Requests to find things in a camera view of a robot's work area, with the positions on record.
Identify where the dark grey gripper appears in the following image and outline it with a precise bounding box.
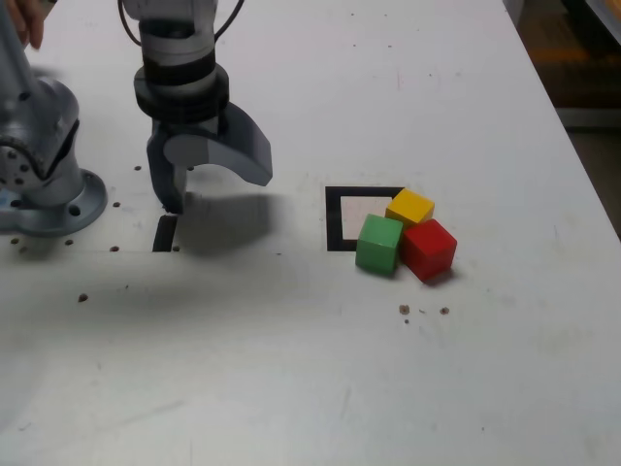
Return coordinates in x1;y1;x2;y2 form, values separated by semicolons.
147;101;274;216

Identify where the green cube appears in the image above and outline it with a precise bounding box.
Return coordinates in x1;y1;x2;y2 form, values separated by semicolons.
355;213;405;278

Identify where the yellow cube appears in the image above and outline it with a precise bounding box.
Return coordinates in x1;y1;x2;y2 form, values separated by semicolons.
385;187;436;227

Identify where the red cube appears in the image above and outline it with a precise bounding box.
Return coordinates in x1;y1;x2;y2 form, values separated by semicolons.
398;217;458;283

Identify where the black tape square outline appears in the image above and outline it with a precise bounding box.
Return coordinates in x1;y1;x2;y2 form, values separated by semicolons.
324;185;407;252

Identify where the person's hand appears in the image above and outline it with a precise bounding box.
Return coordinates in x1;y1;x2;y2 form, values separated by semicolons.
7;0;46;50

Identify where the black tape strip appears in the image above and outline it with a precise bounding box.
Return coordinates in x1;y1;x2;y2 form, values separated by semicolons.
151;211;180;252

